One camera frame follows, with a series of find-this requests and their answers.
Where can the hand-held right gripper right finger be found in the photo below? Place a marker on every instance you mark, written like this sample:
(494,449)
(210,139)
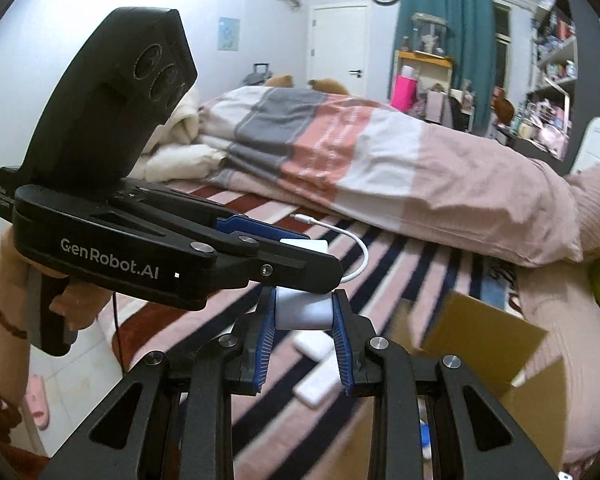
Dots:
(345,345)

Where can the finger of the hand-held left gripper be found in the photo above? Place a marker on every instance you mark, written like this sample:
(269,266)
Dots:
(252,225)
(295,270)

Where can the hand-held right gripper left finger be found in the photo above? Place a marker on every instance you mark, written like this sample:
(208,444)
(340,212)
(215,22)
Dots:
(260,340)

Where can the brown cardboard box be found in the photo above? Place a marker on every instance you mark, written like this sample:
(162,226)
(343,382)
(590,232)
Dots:
(480,330)

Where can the person's left forearm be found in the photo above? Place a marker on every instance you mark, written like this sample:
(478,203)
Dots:
(0,365)

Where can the person's left hand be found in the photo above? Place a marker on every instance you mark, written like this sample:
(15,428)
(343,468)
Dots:
(10,280)

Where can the small white case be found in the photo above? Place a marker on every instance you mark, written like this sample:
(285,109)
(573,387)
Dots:
(320,386)

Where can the cream fleece blanket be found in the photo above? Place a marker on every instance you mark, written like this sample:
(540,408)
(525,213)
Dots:
(180,160)

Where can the striped bed blanket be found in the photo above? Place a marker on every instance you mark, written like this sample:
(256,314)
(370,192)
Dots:
(420,260)

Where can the striped pink grey duvet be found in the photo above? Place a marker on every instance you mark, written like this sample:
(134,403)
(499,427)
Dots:
(380,170)

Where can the brown teddy bear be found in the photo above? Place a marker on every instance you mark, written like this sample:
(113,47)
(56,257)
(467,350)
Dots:
(280,81)
(327,86)

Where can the grey suitcase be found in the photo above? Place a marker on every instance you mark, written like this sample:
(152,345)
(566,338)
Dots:
(255,77)

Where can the white door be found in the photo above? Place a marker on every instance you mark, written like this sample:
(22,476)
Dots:
(337,45)

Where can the pink bag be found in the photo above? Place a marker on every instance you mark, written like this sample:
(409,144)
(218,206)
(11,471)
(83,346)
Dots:
(405,92)

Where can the pink striped pillow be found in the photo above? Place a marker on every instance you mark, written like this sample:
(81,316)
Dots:
(570,310)
(597,210)

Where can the pink slipper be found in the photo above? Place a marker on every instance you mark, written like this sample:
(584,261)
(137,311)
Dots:
(36,402)

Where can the yellow shelf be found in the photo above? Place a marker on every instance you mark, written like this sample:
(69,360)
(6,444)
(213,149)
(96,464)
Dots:
(425,57)

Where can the white phone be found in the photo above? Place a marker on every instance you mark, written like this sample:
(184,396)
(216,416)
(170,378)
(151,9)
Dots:
(565,475)

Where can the glass display case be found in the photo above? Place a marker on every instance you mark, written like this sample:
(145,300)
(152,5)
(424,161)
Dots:
(430,35)

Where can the brown plush toy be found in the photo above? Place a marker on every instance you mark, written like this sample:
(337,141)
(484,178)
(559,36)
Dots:
(502,105)

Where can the dark desk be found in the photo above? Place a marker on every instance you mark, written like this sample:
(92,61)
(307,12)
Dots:
(530,145)

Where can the teal curtain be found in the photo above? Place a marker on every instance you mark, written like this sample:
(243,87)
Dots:
(470,35)

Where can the window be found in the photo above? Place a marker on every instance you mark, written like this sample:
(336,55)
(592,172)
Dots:
(501,35)

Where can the dark bookshelf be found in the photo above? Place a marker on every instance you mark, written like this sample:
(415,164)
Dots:
(587,35)

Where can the wall poster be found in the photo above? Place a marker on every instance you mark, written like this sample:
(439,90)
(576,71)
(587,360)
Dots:
(229,34)

